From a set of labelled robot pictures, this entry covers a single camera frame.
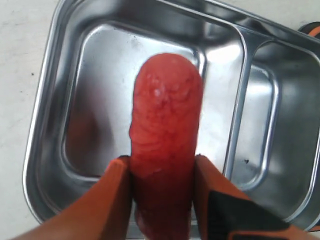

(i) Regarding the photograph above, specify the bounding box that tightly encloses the transparent dark lunch box lid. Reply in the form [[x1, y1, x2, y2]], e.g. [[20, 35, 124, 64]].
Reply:
[[298, 21, 320, 39]]

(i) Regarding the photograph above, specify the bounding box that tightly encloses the stainless steel lunch box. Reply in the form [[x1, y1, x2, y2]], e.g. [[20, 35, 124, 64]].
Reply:
[[23, 0, 320, 230]]

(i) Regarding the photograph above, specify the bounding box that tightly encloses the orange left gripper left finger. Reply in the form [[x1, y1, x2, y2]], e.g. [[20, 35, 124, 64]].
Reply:
[[16, 156, 132, 240]]

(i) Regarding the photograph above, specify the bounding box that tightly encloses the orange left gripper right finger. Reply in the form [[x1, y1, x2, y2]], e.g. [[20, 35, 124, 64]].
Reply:
[[193, 155, 316, 240]]

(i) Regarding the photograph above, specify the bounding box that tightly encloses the red sausage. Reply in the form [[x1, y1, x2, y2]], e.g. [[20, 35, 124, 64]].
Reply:
[[129, 53, 204, 240]]

